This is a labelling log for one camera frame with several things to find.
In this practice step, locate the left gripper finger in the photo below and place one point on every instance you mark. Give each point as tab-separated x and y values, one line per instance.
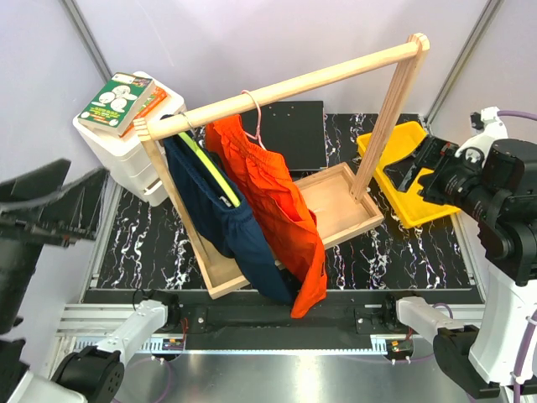
35	188
73	217

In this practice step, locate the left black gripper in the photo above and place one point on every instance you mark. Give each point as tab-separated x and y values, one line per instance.
462	183

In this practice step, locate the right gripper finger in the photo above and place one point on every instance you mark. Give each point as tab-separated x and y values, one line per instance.
430	151
402	175

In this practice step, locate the orange shorts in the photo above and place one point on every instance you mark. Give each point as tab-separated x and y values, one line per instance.
289	226

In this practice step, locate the lime green hanger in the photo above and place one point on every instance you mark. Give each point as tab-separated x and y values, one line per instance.
230	196

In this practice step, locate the pink wire hanger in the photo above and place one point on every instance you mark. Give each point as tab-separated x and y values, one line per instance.
257	136

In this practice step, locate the navy blue shorts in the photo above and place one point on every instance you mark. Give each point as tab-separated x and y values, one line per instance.
228	225

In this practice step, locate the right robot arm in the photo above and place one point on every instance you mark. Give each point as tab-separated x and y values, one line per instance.
494	182

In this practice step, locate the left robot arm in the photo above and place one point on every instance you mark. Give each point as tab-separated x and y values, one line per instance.
144	357

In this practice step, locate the yellow plastic tray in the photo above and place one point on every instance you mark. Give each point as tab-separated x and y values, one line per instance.
410	208

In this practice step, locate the wooden clothes rack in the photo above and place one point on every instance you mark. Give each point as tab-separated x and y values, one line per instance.
338	195

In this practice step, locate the white drawer unit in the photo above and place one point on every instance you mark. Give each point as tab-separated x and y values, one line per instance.
125	158

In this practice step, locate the green cover book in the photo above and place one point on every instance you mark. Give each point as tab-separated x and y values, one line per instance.
114	107

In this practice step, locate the black square board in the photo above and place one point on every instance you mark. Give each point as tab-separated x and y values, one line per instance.
294	129

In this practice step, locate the orange book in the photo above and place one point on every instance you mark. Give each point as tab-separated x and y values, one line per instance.
152	102

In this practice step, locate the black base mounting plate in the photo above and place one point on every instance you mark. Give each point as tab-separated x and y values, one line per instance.
245	320

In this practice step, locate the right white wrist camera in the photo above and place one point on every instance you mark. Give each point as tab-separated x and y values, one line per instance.
488	127

